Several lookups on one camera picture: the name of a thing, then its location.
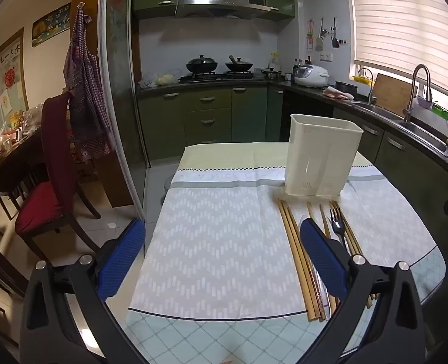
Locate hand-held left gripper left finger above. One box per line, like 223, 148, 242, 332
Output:
25, 218, 150, 364

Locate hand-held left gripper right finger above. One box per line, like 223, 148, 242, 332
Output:
298, 218, 425, 364

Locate metal spoon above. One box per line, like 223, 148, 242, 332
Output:
312, 265, 330, 317

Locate metal fork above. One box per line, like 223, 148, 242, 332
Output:
331, 209, 355, 257

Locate white plastic utensil holder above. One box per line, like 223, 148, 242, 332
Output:
285, 114, 364, 198

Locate green cabinets under sink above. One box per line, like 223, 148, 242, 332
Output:
334, 106, 448, 217

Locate steel kitchen sink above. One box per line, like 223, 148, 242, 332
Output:
351, 100, 448, 156

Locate white patterned tablecloth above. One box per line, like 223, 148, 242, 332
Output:
125, 142, 442, 321

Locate wooden chair red cushion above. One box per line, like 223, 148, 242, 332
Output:
15, 91, 103, 263

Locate wooden cutting board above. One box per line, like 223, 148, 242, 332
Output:
371, 73, 419, 116

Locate tall steel faucet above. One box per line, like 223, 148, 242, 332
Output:
403, 64, 433, 124

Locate dark wooden dining table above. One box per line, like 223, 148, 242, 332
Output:
0, 129, 48, 217

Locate small steel faucet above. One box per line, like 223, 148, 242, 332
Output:
356, 67, 375, 105

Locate black pot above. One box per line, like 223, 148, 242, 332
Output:
335, 81, 358, 97

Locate pink dish cloth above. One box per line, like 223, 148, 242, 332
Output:
322, 86, 355, 101

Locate green lower kitchen cabinets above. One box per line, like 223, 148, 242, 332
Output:
136, 85, 285, 162

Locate checked hanging apron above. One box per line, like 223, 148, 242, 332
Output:
64, 4, 115, 160

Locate clutter of bags and jars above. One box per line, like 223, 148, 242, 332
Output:
0, 103, 44, 148

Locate sliding glass door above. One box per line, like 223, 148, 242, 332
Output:
99, 0, 151, 221

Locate white rice cooker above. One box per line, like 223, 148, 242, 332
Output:
294, 64, 331, 88

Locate clear plastic bag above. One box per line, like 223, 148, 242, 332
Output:
145, 70, 181, 86

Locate white window blind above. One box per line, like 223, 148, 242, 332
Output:
347, 0, 448, 97

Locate gas stove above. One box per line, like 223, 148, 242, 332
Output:
178, 70, 266, 83

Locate black wok with lid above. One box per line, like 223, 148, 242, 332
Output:
186, 55, 219, 74

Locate hanging kitchen tools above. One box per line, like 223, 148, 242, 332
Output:
305, 17, 348, 52

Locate wall poster board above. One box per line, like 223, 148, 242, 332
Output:
0, 28, 30, 133

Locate black wok with wooden handle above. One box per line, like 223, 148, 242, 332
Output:
225, 55, 255, 73

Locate wall picture with clock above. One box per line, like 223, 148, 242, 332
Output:
32, 3, 72, 48

